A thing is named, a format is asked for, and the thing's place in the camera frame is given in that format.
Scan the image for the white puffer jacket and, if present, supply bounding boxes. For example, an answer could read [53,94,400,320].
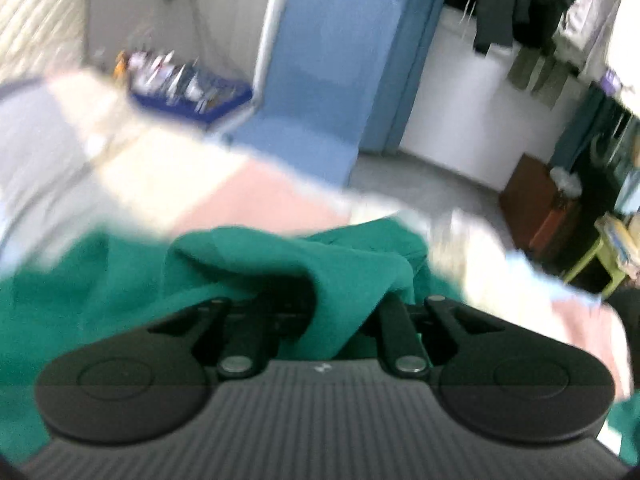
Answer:
[553,0,639,115]

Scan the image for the blue curtain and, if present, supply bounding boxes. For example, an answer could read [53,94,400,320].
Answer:
[360,0,445,154]

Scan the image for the pastel patchwork quilt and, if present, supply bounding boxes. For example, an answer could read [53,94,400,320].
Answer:
[1,70,634,400]

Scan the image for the green plastic stool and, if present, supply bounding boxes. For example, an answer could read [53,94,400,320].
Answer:
[562,214,639,298]

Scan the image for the blue padded chair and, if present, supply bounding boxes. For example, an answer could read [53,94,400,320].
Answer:
[230,0,401,186]

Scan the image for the green hooded sweatshirt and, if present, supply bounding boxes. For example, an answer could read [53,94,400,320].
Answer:
[1,219,638,479]

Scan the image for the blue tray with clutter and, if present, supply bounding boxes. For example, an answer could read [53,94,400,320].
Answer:
[113,50,253,127]

